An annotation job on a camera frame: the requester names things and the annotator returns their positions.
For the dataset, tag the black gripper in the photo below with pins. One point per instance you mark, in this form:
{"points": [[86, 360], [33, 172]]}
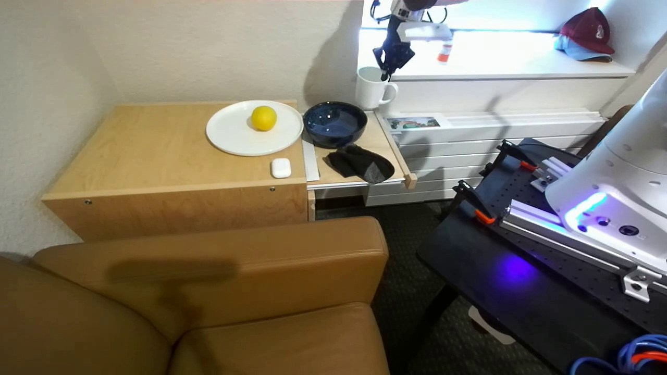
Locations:
{"points": [[396, 39]]}

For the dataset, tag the white ceramic mug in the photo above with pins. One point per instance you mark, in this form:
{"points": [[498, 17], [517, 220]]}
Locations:
{"points": [[371, 89]]}

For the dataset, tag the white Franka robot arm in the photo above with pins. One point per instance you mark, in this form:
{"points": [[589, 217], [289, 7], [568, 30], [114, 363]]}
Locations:
{"points": [[626, 188]]}

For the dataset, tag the dark blue bowl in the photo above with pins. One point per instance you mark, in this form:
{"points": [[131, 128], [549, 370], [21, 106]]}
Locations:
{"points": [[334, 125]]}

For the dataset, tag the small white pill bottle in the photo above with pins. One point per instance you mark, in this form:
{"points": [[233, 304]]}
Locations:
{"points": [[445, 54]]}

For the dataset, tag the printed pamphlet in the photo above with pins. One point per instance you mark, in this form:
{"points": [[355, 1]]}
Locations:
{"points": [[416, 123]]}

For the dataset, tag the pull-out wooden desk shelf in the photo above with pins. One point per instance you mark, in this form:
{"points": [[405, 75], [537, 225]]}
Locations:
{"points": [[388, 149]]}

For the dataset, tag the yellow lemon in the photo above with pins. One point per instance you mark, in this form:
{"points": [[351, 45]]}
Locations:
{"points": [[263, 118]]}

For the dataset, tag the white earbuds case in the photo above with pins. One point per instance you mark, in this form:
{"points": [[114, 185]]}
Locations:
{"points": [[280, 168]]}

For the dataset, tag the orange black clamp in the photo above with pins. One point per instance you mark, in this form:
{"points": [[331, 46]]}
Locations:
{"points": [[520, 161], [478, 213]]}

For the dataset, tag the white round plate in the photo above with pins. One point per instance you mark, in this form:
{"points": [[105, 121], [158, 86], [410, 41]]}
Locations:
{"points": [[237, 137]]}

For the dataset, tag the dark red baseball cap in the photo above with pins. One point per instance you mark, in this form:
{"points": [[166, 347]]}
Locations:
{"points": [[589, 30]]}

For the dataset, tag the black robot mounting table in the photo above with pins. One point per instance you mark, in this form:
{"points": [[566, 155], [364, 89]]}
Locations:
{"points": [[513, 279]]}

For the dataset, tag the light wooden desk cabinet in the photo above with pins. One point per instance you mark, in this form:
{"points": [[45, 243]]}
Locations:
{"points": [[158, 168]]}

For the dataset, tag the tan leather armchair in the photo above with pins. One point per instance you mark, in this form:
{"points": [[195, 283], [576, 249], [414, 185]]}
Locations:
{"points": [[230, 305]]}

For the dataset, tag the white wall heater unit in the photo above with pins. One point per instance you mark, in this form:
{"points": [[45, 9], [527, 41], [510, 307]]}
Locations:
{"points": [[486, 143]]}

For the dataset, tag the silver aluminium rail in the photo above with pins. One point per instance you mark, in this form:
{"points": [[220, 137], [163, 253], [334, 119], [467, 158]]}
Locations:
{"points": [[554, 237]]}

